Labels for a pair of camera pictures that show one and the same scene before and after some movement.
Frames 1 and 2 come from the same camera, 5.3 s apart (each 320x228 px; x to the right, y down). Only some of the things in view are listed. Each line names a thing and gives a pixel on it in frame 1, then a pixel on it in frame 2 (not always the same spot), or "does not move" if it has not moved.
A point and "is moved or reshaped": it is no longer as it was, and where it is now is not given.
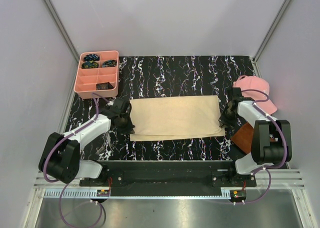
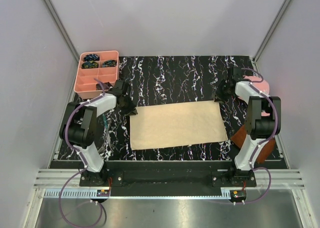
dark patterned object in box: [104, 86] does not move
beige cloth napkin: [175, 117] is moved or reshaped
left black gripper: [129, 129] to [132, 110]
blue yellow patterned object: [90, 64] does not move
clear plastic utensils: [107, 137] does not move
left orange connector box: [103, 193] does not move
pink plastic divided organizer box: [98, 72] does not move
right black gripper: [224, 122] to [221, 98]
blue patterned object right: [109, 63] does not move
